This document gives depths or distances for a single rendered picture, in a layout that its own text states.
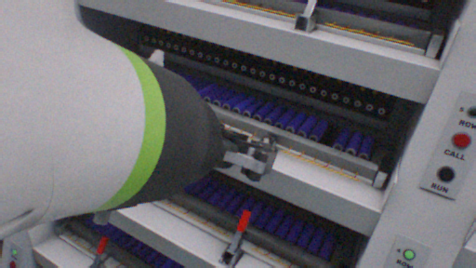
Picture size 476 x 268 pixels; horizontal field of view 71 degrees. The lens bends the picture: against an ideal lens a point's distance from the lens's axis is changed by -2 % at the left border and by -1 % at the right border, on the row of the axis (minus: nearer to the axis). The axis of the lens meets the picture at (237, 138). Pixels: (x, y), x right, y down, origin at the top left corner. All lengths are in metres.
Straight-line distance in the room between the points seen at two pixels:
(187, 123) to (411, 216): 0.35
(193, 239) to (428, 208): 0.36
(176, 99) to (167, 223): 0.46
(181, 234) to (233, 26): 0.36
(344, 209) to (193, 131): 0.33
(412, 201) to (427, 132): 0.09
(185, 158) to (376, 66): 0.32
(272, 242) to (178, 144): 0.43
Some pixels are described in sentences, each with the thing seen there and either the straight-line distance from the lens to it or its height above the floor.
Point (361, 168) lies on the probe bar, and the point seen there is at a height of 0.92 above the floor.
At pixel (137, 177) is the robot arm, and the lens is 0.17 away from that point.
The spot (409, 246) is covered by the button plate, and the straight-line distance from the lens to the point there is 0.49.
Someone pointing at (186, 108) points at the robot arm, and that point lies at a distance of 0.20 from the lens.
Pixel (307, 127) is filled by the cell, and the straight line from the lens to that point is 0.58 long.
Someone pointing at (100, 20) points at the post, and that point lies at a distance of 0.78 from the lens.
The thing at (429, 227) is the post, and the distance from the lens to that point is 0.49.
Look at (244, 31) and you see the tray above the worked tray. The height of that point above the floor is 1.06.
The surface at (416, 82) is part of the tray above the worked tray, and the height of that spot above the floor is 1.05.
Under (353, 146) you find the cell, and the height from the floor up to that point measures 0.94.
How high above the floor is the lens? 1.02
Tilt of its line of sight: 13 degrees down
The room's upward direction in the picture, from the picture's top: 17 degrees clockwise
